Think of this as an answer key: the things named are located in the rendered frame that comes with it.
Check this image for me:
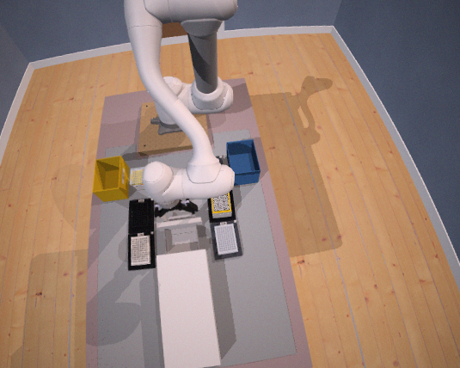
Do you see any grey flat work mat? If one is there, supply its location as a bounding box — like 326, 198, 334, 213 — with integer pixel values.
97, 129, 297, 368

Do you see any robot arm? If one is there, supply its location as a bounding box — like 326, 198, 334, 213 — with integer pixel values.
124, 0, 237, 209

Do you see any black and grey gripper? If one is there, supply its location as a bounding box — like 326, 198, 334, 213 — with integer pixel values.
154, 199, 198, 222

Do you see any blue open-top bin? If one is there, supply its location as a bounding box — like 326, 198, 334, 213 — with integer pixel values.
226, 139, 261, 186

